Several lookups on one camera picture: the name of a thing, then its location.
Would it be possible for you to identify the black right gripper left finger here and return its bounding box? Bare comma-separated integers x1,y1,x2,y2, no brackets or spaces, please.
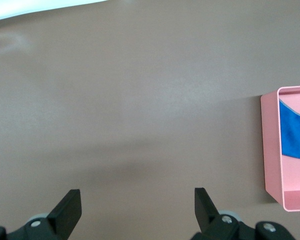
6,188,83,240

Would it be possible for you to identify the blue cloth with grey hem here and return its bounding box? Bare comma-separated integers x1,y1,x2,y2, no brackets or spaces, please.
278,98,300,161

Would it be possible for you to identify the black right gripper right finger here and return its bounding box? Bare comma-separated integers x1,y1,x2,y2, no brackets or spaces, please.
189,187,256,240

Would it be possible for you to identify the pink plastic bin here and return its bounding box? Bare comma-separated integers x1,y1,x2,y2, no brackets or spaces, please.
260,84,300,213

